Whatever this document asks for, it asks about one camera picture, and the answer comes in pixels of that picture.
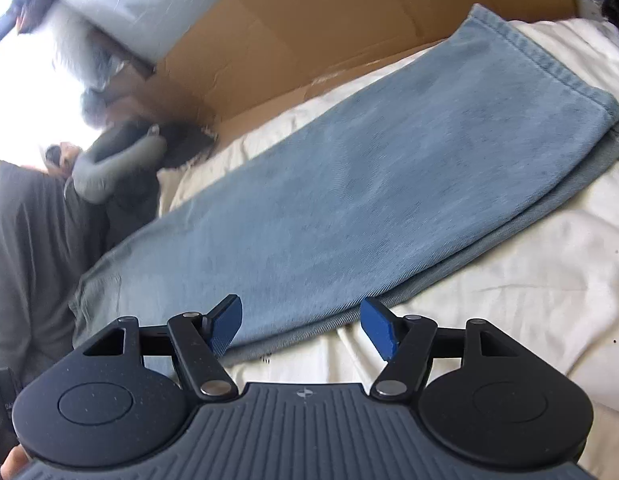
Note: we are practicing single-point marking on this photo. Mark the large brown cardboard sheet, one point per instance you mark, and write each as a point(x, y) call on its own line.
point(339, 20)

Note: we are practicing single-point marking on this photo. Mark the black clothing pile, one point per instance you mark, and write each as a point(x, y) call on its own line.
point(184, 145)

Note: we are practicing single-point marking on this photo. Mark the person's left hand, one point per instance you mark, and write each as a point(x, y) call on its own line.
point(15, 462)

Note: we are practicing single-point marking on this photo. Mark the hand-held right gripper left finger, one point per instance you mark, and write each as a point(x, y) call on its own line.
point(227, 322)

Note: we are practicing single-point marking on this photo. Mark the cream bear print bed sheet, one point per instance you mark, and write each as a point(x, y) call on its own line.
point(514, 285)

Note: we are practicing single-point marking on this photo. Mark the grey neck pillow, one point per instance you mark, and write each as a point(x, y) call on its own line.
point(104, 170)

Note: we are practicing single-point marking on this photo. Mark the white pillow in plastic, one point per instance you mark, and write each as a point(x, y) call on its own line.
point(84, 50)

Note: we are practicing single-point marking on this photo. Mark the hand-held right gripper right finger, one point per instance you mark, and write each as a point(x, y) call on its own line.
point(382, 327)

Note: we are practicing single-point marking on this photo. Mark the crumpled clear plastic bag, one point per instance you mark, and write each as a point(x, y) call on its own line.
point(95, 107)

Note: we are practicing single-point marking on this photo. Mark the dark grey pillow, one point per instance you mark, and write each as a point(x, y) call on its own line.
point(29, 270)

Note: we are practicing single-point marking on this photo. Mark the grey plastic-wrapped board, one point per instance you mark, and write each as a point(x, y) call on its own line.
point(139, 0)

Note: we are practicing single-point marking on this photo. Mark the brown teddy bear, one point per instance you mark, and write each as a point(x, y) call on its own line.
point(69, 157)

